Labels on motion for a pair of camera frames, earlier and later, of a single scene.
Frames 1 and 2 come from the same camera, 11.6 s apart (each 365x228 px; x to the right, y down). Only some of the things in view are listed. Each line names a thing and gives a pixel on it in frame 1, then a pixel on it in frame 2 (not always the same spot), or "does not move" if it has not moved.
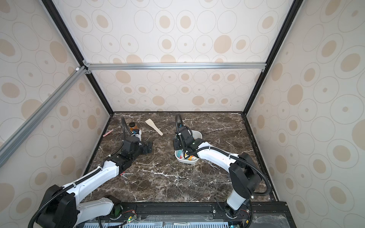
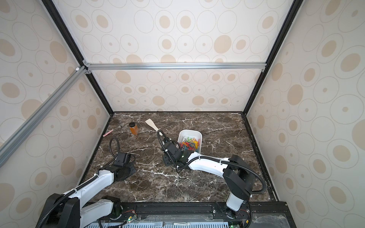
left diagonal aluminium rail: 13,142 does not move
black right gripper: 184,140 → 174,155
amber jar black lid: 132,126 does not move
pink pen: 108,133 does not move
